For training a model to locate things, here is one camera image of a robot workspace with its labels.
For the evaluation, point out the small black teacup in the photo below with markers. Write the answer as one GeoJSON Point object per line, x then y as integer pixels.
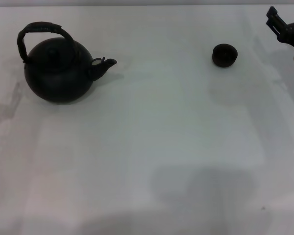
{"type": "Point", "coordinates": [225, 56]}

